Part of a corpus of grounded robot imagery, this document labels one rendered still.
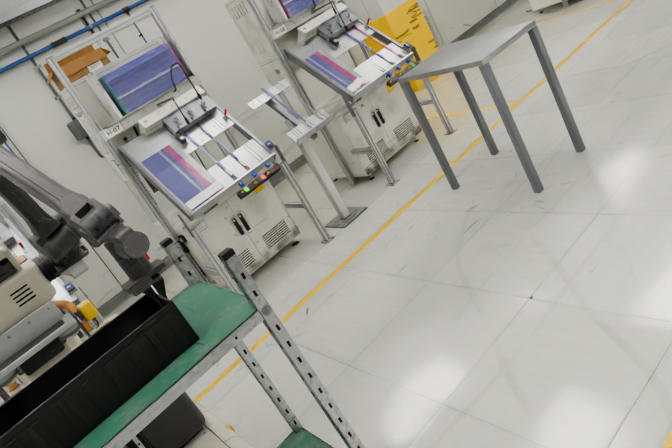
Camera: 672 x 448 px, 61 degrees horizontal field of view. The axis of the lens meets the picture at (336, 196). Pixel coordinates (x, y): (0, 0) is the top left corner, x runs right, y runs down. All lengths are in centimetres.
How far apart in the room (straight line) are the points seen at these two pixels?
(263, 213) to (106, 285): 190
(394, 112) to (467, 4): 360
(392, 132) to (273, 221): 130
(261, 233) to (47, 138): 214
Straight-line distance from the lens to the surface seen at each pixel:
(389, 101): 476
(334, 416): 149
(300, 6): 462
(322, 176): 405
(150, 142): 391
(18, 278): 186
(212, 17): 596
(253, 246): 405
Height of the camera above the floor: 148
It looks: 18 degrees down
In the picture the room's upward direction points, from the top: 30 degrees counter-clockwise
